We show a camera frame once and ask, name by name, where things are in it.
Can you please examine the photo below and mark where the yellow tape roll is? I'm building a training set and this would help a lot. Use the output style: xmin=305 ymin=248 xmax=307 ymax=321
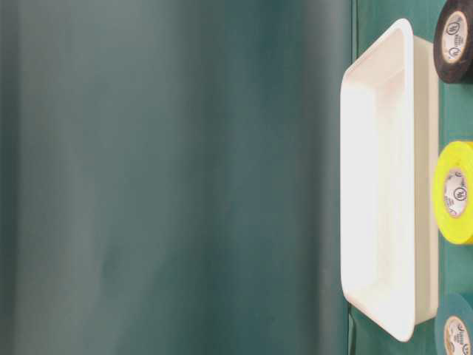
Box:
xmin=432 ymin=141 xmax=472 ymax=245

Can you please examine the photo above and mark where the black tape roll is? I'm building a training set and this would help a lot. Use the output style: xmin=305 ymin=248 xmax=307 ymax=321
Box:
xmin=433 ymin=0 xmax=472 ymax=84

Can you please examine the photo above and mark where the teal tape roll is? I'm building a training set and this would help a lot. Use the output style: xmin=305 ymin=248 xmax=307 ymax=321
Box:
xmin=435 ymin=293 xmax=473 ymax=355

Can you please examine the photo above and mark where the white plastic case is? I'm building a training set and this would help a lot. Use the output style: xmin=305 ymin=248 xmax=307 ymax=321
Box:
xmin=340 ymin=18 xmax=439 ymax=342

